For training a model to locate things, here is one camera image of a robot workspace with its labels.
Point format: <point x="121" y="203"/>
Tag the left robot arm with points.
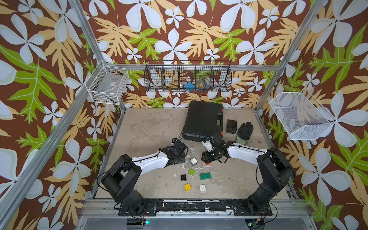
<point x="119" y="181"/>

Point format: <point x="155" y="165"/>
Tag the yellow lego brick lower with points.
<point x="187" y="187"/>

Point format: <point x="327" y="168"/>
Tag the white wire basket left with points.
<point x="107" y="83"/>

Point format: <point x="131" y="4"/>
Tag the small black box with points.
<point x="231" y="126"/>

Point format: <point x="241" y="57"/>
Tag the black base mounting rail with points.
<point x="238" y="207"/>

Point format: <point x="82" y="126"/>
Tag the blue object in basket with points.
<point x="189" y="87"/>

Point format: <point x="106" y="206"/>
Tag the white mesh basket right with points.
<point x="301" y="114"/>

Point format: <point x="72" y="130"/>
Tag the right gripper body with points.
<point x="215" y="149"/>

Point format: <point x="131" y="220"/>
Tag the black plastic tool case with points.
<point x="204" y="120"/>

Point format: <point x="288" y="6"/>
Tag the black work glove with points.
<point x="244" y="133"/>

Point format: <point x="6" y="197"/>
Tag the dark green lego brick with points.
<point x="205" y="176"/>

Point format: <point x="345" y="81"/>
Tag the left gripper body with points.
<point x="180" y="159"/>

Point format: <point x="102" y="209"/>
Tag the light green lego brick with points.
<point x="191" y="172"/>

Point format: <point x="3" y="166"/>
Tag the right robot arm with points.
<point x="275" y="169"/>

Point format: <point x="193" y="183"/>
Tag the black lego brick left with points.
<point x="183" y="177"/>

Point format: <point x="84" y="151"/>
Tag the black wire basket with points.
<point x="171" y="76"/>

